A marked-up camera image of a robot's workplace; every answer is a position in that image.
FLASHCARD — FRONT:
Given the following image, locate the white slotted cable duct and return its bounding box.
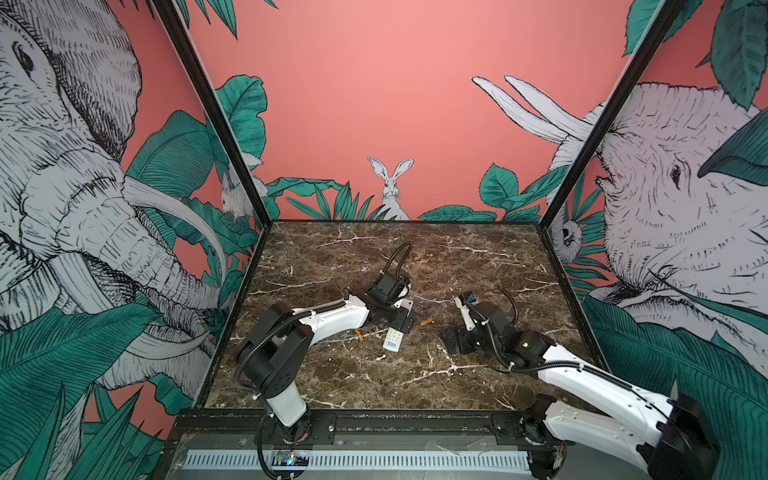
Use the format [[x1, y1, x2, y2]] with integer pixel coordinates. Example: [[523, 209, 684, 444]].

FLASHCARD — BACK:
[[181, 449, 531, 474]]

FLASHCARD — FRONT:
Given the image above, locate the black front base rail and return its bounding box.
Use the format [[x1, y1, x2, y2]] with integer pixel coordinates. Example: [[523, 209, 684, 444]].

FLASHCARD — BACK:
[[173, 409, 655, 450]]

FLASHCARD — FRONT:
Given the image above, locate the black frame post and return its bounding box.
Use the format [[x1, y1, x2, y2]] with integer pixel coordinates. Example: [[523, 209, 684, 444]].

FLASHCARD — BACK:
[[538, 0, 686, 230], [152, 0, 272, 227]]

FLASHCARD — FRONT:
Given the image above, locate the white remote control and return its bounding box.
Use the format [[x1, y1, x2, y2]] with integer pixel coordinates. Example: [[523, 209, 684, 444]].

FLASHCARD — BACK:
[[383, 327, 405, 353]]

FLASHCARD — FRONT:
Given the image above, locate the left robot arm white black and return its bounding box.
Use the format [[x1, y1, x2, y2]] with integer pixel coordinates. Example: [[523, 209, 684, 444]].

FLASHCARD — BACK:
[[231, 272, 413, 444]]

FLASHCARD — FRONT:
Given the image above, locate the right black camera cable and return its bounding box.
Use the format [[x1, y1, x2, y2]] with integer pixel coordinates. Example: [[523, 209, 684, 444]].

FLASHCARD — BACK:
[[499, 287, 521, 326]]

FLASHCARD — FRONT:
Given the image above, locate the left black camera cable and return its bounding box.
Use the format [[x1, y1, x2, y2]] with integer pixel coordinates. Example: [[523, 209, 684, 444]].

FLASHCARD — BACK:
[[380, 241, 414, 281]]

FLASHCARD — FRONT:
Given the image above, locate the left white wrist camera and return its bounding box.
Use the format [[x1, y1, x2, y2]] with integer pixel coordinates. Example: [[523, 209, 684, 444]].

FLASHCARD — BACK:
[[396, 298, 413, 312]]

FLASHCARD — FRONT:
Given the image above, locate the left black frame post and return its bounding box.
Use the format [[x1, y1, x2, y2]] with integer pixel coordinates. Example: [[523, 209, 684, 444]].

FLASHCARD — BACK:
[[152, 0, 272, 227]]

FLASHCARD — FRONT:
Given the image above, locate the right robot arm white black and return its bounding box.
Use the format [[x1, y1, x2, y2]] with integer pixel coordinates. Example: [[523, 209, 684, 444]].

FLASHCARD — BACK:
[[447, 291, 720, 479]]

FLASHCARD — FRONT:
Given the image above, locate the black camera cable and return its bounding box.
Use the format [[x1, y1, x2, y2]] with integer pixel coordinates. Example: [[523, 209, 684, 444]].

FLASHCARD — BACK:
[[499, 287, 521, 326], [380, 241, 414, 281]]

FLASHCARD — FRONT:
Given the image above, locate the right black frame post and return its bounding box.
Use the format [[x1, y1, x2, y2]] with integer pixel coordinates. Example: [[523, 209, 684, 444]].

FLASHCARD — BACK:
[[538, 0, 686, 230]]

